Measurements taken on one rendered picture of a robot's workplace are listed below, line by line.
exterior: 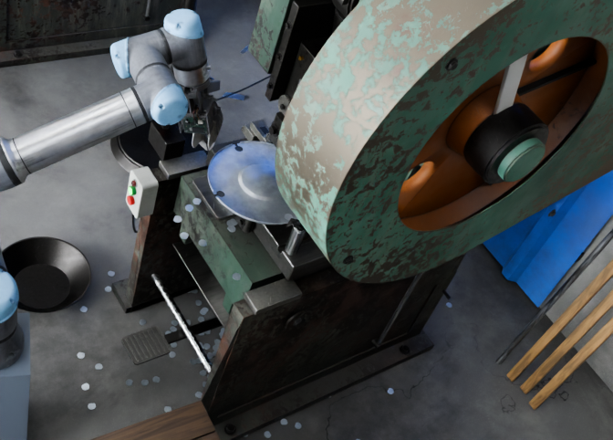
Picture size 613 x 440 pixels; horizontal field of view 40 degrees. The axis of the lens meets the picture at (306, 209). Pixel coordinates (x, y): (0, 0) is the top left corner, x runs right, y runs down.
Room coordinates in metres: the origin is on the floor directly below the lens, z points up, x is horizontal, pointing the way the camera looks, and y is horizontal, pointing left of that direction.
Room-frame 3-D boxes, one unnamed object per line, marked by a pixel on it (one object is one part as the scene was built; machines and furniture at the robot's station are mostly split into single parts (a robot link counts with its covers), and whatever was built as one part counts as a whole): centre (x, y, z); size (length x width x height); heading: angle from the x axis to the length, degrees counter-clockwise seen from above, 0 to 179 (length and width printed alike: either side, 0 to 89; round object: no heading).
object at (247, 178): (1.54, 0.13, 0.78); 0.29 x 0.29 x 0.01
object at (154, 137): (1.67, 0.43, 0.62); 0.10 x 0.06 x 0.20; 49
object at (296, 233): (1.42, 0.00, 0.75); 0.03 x 0.03 x 0.10; 49
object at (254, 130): (1.75, 0.17, 0.76); 0.17 x 0.06 x 0.10; 49
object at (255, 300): (1.56, -0.25, 0.45); 0.92 x 0.12 x 0.90; 139
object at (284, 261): (1.63, 0.05, 0.68); 0.45 x 0.30 x 0.06; 49
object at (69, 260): (1.52, 0.70, 0.04); 0.30 x 0.30 x 0.07
